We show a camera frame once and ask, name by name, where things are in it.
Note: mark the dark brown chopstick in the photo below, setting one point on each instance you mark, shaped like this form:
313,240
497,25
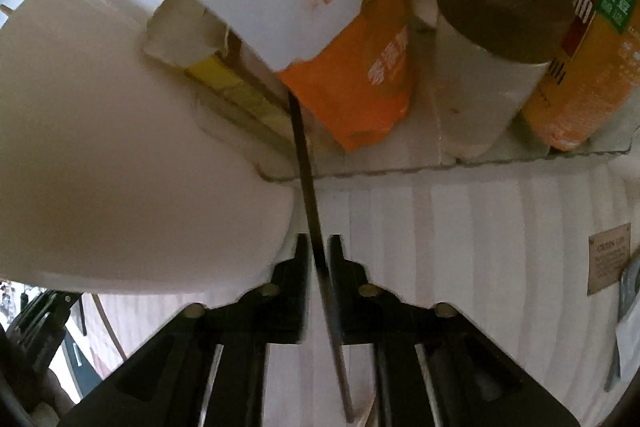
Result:
312,217

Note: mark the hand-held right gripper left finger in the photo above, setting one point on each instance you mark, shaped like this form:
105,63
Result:
299,272

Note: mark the soy sauce bottle orange label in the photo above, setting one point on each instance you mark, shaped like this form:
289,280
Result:
585,97

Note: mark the yellow seasoning box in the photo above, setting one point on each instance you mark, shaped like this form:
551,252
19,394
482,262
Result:
230,87

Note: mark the white and orange seasoning bag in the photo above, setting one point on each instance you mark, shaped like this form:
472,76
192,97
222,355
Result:
350,57

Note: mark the jar with brown lid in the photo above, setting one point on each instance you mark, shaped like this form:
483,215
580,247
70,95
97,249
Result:
480,97

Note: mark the striped cat print mat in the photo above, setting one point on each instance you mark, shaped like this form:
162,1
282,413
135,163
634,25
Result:
475,232

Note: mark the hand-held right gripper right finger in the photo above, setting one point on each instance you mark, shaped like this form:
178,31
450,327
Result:
339,272

